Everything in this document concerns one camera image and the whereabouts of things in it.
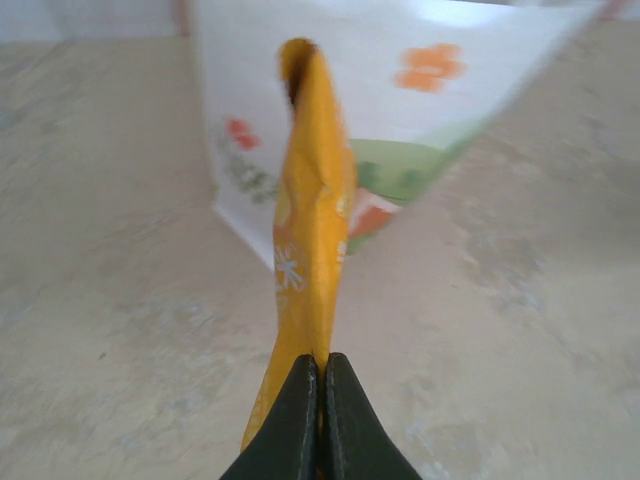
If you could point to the yellow snack packet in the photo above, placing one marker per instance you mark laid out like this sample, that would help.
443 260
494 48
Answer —
310 240

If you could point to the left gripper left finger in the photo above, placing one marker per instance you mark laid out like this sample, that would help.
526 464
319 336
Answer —
290 430

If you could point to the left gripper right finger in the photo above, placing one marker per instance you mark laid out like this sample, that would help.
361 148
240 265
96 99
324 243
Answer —
355 430

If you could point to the white paper bag floral print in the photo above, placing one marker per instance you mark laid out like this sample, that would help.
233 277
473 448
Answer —
425 125

